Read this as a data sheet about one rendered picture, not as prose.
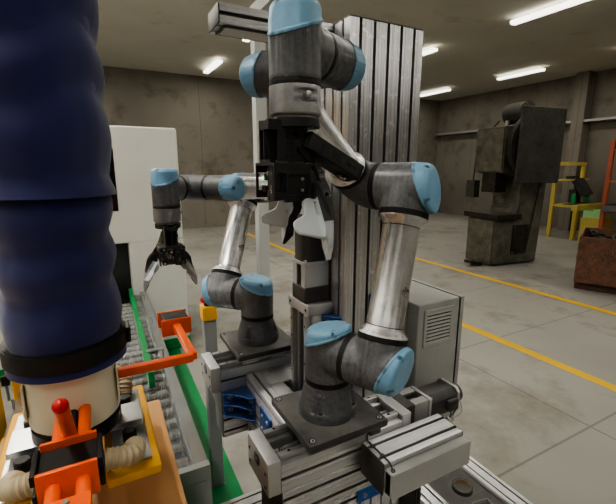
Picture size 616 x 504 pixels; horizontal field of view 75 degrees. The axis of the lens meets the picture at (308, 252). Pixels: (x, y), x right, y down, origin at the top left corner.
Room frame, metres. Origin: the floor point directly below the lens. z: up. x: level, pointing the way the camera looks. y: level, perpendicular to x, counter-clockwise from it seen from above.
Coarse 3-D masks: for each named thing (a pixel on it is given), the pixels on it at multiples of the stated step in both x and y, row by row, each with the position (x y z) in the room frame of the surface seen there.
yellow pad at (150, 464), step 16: (128, 400) 0.88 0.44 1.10; (144, 400) 0.91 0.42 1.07; (144, 416) 0.85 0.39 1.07; (112, 432) 0.78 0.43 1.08; (128, 432) 0.75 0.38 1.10; (144, 432) 0.78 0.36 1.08; (144, 464) 0.69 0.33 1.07; (160, 464) 0.69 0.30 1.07; (112, 480) 0.65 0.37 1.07; (128, 480) 0.66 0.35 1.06
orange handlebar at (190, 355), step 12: (180, 324) 1.12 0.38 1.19; (180, 336) 1.03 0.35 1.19; (192, 348) 0.96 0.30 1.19; (156, 360) 0.89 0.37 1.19; (168, 360) 0.90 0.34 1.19; (180, 360) 0.91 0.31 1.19; (192, 360) 0.92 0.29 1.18; (120, 372) 0.85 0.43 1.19; (132, 372) 0.86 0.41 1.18; (144, 372) 0.87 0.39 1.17; (84, 408) 0.70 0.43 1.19; (84, 420) 0.66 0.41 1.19; (60, 432) 0.63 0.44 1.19; (84, 480) 0.51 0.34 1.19; (48, 492) 0.49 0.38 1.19; (60, 492) 0.50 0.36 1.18; (84, 492) 0.49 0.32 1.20
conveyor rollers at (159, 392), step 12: (132, 312) 2.98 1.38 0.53; (132, 324) 2.73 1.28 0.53; (144, 324) 2.70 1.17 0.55; (132, 336) 2.49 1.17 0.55; (132, 348) 2.32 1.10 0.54; (120, 360) 2.15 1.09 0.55; (132, 360) 2.16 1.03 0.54; (156, 372) 2.04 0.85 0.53; (132, 384) 1.90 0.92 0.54; (144, 384) 1.93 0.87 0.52; (156, 384) 1.89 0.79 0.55; (156, 396) 1.79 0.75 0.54; (168, 408) 1.73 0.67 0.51; (168, 420) 1.58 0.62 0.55; (180, 444) 1.42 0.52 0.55; (180, 456) 1.41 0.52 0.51
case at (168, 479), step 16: (160, 416) 1.04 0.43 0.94; (160, 432) 0.96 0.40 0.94; (0, 448) 0.90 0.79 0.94; (160, 448) 0.90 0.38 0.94; (176, 464) 0.85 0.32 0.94; (144, 480) 0.79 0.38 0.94; (160, 480) 0.79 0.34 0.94; (176, 480) 0.79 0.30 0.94; (96, 496) 0.75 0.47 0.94; (112, 496) 0.75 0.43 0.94; (128, 496) 0.75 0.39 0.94; (144, 496) 0.75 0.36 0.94; (160, 496) 0.75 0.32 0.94; (176, 496) 0.75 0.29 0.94
